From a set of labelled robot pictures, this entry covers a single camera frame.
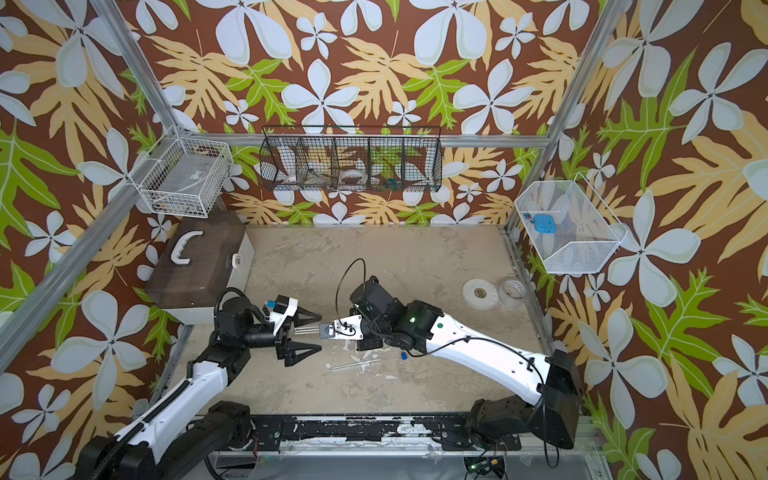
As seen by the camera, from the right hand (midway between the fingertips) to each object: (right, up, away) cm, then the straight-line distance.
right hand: (347, 319), depth 73 cm
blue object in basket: (+56, +25, +12) cm, 62 cm away
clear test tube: (-10, -2, -1) cm, 10 cm away
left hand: (-7, -2, 0) cm, 7 cm away
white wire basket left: (-50, +40, +14) cm, 65 cm away
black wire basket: (-2, +48, +24) cm, 54 cm away
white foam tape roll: (+42, +3, +28) cm, 51 cm away
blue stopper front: (+15, -14, +13) cm, 24 cm away
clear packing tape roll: (+54, +3, +28) cm, 61 cm away
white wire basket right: (+63, +22, +5) cm, 67 cm away
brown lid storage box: (-52, +16, +28) cm, 61 cm away
